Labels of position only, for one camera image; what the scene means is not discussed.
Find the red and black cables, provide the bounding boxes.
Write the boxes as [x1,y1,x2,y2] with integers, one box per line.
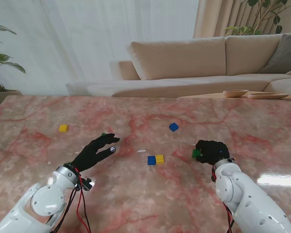
[210,167,236,233]
[46,169,92,233]

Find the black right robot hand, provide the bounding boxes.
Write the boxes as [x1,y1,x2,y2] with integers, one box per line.
[195,139,231,167]

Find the red and black left cables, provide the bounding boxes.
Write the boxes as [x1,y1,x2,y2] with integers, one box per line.
[46,169,92,233]

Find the shallow wooden plate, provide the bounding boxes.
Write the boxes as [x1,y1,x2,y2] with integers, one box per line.
[247,92,290,100]

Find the beige curtain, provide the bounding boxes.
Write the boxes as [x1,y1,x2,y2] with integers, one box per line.
[193,0,291,39]

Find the tall leafy tree plant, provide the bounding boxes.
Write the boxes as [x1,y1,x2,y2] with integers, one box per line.
[224,0,291,37]

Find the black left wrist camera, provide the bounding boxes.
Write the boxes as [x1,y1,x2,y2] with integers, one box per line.
[80,178,94,191]

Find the red and black right cables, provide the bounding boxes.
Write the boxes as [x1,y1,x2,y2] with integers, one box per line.
[210,167,236,233]

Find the green leafy potted plant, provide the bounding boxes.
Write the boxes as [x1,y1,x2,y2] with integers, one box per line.
[0,21,26,92]

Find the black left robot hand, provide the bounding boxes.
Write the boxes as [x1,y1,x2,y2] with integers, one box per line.
[68,133,121,173]

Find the grey plant pot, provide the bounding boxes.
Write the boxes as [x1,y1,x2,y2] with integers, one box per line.
[0,90,22,107]

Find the grey cushion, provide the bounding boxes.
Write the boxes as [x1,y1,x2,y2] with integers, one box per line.
[258,33,291,74]

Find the beige sofa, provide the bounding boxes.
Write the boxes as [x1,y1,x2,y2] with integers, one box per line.
[66,31,291,98]

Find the wooden bowl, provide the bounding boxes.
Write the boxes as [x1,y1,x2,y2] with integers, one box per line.
[223,89,249,98]

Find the white sheer curtain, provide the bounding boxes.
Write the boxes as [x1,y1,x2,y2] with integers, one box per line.
[0,0,199,95]

